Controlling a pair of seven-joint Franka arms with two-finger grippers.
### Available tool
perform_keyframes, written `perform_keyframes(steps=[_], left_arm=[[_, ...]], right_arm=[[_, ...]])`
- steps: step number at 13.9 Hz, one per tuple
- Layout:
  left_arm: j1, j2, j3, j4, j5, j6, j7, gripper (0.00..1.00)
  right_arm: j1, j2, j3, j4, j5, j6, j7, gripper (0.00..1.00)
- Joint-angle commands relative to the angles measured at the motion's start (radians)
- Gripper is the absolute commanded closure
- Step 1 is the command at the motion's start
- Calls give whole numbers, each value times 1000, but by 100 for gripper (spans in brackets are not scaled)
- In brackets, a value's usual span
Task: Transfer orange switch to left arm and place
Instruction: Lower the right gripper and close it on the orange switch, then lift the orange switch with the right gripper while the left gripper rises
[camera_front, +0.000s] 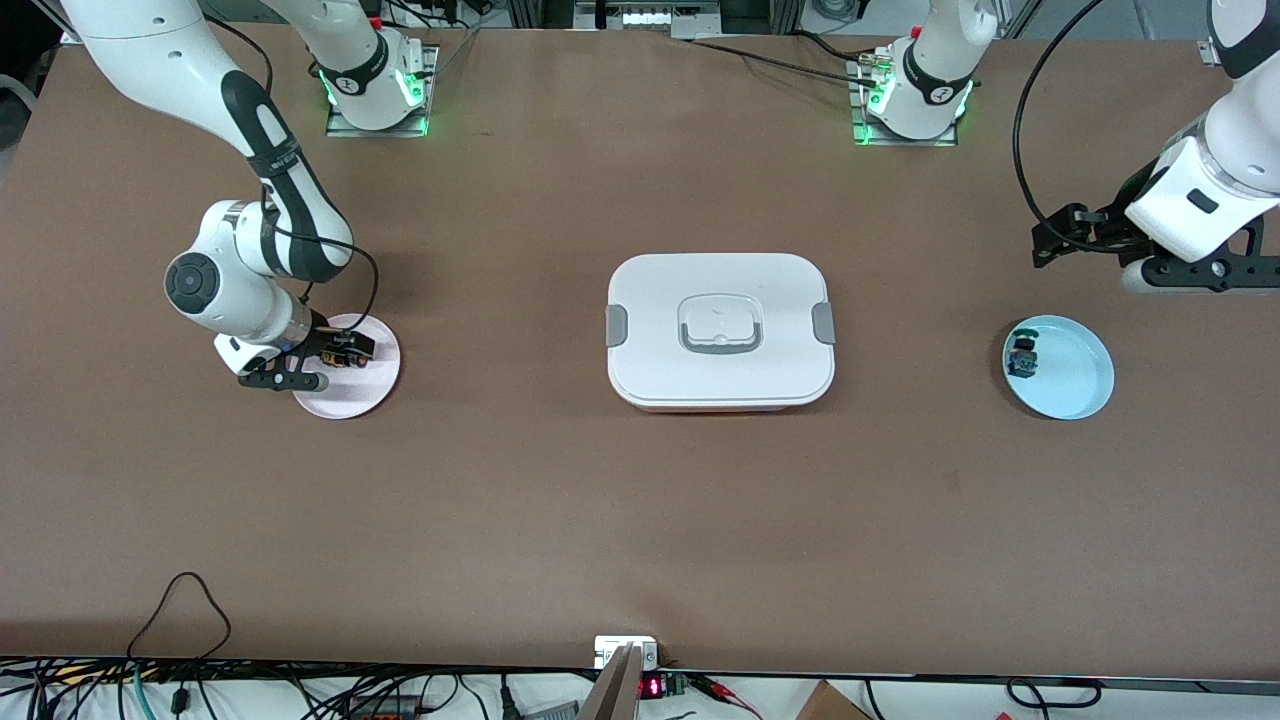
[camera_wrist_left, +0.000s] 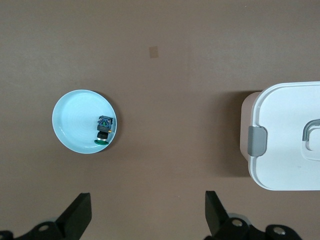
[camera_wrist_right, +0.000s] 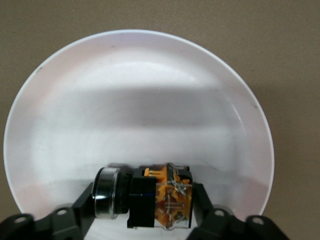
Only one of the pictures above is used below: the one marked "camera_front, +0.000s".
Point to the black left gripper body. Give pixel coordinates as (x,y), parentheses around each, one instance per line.
(1113,224)

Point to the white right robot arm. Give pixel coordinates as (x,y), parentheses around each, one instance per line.
(250,280)

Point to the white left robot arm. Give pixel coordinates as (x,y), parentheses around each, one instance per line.
(1240,140)

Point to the white lidded lunch box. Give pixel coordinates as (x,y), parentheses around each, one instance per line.
(720,290)

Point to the small white socket box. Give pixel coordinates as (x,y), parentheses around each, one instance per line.
(610,648)

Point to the white round plate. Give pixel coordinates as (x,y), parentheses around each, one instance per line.
(375,385)

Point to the light blue round plate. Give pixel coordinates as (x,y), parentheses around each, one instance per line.
(1070,380)

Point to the black orange power strip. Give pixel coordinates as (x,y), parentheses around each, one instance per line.
(385,707)

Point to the aluminium profile bar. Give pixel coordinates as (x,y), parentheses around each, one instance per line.
(615,690)

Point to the white lit rack device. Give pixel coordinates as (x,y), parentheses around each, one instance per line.
(650,18)

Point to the red LED display board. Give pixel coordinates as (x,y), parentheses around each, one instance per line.
(652,687)

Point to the red clip test lead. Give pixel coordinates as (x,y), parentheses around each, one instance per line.
(725,690)

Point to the brown cardboard piece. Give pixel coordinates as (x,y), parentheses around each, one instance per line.
(830,703)

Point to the blue green switch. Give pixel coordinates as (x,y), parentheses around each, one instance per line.
(1022,360)

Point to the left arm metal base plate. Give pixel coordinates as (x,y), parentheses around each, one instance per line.
(905,142)

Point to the perforated aluminium frame rail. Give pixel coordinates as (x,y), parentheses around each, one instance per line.
(1207,52)

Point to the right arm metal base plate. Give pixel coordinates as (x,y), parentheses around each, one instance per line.
(380,131)

